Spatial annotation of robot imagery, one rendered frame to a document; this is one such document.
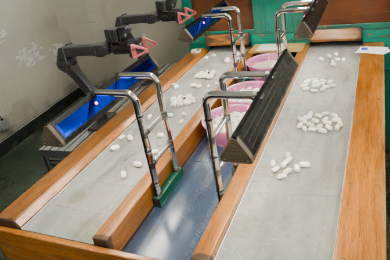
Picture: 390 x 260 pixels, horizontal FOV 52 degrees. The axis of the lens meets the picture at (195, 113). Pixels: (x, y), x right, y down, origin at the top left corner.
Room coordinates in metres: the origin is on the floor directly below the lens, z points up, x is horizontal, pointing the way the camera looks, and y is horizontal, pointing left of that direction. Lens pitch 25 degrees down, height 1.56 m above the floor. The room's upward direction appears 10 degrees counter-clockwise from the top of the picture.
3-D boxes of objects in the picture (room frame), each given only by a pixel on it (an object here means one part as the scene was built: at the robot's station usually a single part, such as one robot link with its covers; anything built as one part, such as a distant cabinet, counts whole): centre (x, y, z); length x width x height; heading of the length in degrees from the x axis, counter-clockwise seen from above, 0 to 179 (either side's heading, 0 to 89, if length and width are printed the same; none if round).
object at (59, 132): (1.32, 0.28, 1.08); 0.62 x 0.08 x 0.07; 153
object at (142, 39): (1.87, 0.17, 1.07); 0.09 x 0.07 x 0.07; 67
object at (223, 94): (1.09, -0.14, 0.90); 0.20 x 0.19 x 0.45; 153
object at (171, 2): (2.42, 0.01, 1.13); 0.07 x 0.06 x 0.11; 157
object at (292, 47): (2.40, -0.58, 0.77); 0.33 x 0.15 x 0.01; 63
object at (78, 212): (1.82, 0.10, 0.73); 1.81 x 0.30 x 0.02; 153
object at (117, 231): (1.74, -0.06, 0.71); 1.81 x 0.05 x 0.11; 153
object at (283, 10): (1.96, -0.58, 0.90); 0.20 x 0.19 x 0.45; 153
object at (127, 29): (1.87, 0.25, 1.13); 0.07 x 0.06 x 0.11; 157
